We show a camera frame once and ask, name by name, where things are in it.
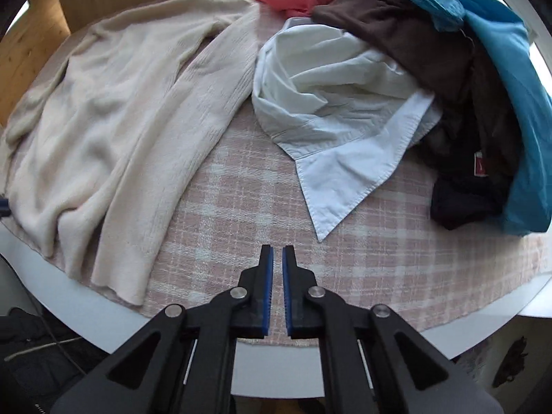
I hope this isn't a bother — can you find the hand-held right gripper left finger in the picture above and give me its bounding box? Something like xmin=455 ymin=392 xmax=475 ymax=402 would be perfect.
xmin=52 ymin=244 xmax=275 ymax=414

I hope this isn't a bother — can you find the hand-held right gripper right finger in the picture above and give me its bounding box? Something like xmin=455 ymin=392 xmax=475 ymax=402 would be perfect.
xmin=282 ymin=244 xmax=505 ymax=414

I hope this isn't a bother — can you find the cream knit sweater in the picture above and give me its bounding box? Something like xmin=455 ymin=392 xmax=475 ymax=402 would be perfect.
xmin=0 ymin=0 xmax=265 ymax=308

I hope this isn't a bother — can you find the pink plaid blanket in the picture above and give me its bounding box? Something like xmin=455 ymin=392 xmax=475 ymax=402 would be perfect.
xmin=0 ymin=0 xmax=552 ymax=348

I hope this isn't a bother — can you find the pine plank panel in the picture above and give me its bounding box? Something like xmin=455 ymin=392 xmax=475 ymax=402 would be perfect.
xmin=0 ymin=0 xmax=72 ymax=129

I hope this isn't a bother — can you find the person's black jacket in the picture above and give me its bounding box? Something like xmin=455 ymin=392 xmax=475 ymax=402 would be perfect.
xmin=0 ymin=306 xmax=110 ymax=414

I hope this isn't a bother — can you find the black garment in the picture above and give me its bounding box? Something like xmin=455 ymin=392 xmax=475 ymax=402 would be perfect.
xmin=431 ymin=171 xmax=515 ymax=231

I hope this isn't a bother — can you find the white shirt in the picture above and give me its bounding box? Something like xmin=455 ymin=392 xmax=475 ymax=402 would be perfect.
xmin=251 ymin=17 xmax=443 ymax=243

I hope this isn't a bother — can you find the dark brown garment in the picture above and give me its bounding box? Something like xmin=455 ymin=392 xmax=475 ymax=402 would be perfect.
xmin=311 ymin=0 xmax=525 ymax=183

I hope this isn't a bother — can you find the blue garment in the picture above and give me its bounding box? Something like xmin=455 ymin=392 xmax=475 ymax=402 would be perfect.
xmin=326 ymin=0 xmax=552 ymax=237

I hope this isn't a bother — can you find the black cable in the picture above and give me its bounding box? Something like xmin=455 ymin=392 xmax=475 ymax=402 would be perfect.
xmin=0 ymin=254 xmax=93 ymax=376

